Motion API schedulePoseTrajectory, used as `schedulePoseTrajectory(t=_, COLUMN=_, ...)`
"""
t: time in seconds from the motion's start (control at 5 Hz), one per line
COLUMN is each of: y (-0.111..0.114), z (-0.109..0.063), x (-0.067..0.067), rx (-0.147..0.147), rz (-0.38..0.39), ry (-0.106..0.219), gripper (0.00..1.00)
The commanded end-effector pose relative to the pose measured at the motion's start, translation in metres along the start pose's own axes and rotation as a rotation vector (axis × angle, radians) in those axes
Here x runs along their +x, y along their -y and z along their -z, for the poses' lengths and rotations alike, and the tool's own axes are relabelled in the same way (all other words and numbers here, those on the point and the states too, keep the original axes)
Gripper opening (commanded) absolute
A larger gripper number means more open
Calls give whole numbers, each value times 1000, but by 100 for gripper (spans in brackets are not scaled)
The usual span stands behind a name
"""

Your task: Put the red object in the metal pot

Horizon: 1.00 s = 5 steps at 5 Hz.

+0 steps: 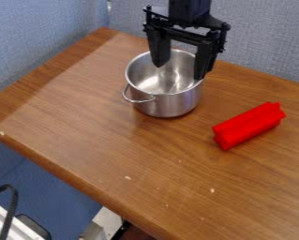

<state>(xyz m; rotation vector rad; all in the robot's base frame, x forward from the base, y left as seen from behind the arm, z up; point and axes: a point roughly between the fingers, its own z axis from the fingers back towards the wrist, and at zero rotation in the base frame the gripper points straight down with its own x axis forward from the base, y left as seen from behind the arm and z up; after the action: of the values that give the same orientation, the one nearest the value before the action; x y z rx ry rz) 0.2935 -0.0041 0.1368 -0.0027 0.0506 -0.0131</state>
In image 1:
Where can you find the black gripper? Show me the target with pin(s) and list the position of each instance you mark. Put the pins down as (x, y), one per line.
(186, 13)

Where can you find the metal pot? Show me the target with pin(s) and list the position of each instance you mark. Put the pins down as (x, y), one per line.
(163, 91)

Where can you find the red block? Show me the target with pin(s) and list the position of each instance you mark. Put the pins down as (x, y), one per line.
(248, 124)

